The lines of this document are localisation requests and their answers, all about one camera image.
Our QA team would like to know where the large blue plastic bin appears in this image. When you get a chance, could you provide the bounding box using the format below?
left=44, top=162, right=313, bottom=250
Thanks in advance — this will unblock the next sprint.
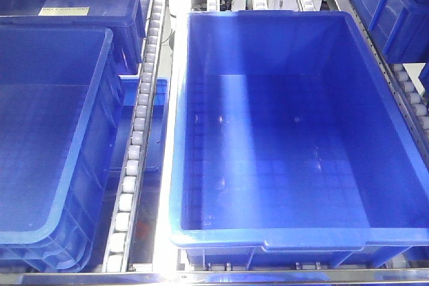
left=170, top=11, right=428, bottom=267

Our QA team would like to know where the lower blue bin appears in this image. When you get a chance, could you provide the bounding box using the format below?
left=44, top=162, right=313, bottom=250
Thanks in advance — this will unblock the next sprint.
left=109, top=77, right=169, bottom=177

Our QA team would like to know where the white roller track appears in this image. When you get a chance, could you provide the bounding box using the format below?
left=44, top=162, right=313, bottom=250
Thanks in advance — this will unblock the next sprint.
left=101, top=0, right=166, bottom=273

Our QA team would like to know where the left blue plastic bin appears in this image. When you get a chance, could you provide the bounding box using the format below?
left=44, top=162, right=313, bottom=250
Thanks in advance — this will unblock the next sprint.
left=1, top=25, right=123, bottom=273

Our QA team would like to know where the right blue plastic bin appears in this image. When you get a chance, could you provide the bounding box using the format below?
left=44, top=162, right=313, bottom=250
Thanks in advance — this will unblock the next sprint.
left=350, top=0, right=428, bottom=64

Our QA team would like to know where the steel shelf divider rail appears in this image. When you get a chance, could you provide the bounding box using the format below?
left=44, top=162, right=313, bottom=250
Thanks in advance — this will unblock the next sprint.
left=152, top=0, right=192, bottom=281

